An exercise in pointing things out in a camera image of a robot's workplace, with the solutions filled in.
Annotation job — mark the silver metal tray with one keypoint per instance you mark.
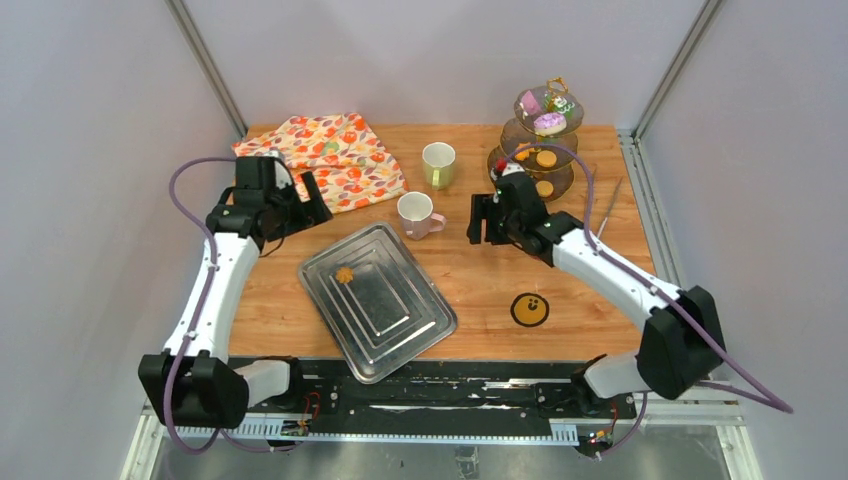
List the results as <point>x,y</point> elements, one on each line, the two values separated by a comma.
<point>389,314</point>

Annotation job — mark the orange fish-shaped cookie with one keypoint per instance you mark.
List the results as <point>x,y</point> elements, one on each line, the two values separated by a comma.
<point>522,152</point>

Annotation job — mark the floral orange cloth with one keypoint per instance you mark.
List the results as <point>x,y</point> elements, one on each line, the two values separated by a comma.
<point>351,165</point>

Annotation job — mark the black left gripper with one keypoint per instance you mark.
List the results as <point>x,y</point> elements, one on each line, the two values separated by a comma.
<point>313,211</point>

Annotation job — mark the pink frosted donut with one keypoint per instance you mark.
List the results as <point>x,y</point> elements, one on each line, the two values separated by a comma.
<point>550,124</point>

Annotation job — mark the green kiwi cake slice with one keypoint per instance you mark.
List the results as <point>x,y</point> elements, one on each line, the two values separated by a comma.
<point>559,103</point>

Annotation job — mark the silver white tongs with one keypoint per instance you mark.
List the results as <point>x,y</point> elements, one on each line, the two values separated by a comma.
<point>598,231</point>

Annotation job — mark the green mug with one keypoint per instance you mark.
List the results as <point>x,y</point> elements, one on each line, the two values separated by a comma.
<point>439,160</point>

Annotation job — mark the round yellow cracker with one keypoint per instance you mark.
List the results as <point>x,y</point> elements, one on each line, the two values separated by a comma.
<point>546,159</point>
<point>544,188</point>

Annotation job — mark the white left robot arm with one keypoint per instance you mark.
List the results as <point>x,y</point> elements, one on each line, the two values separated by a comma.
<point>190,383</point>

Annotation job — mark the pink mug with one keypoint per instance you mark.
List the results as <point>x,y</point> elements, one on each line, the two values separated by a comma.
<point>417,215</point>

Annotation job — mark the swirl butter cookie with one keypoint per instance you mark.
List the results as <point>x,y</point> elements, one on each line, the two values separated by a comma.
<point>345,275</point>

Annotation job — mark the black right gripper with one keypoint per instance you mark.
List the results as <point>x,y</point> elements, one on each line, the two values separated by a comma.
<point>484,207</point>

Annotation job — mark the black table front rail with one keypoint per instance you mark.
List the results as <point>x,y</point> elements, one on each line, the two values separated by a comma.
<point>445,401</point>

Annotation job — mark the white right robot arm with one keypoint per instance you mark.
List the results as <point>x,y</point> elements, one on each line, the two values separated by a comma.
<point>681,338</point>

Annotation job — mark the three-tier glass cake stand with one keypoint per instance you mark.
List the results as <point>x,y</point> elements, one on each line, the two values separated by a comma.
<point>565,144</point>

